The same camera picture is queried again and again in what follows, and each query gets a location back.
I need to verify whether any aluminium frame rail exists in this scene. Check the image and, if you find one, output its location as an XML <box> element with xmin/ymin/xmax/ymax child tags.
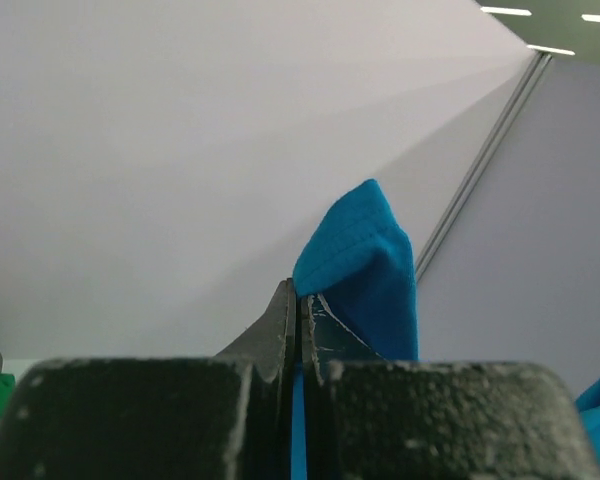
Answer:
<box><xmin>415</xmin><ymin>53</ymin><xmax>552</xmax><ymax>281</ymax></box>

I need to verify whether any blue t shirt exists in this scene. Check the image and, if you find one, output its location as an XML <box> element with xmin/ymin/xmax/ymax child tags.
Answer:
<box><xmin>290</xmin><ymin>179</ymin><xmax>600</xmax><ymax>479</ymax></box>

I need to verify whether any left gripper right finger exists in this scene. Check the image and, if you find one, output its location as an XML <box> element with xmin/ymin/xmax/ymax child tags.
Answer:
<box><xmin>301</xmin><ymin>295</ymin><xmax>600</xmax><ymax>479</ymax></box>

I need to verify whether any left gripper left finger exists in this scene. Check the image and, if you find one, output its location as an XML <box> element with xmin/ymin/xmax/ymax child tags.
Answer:
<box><xmin>0</xmin><ymin>280</ymin><xmax>296</xmax><ymax>479</ymax></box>

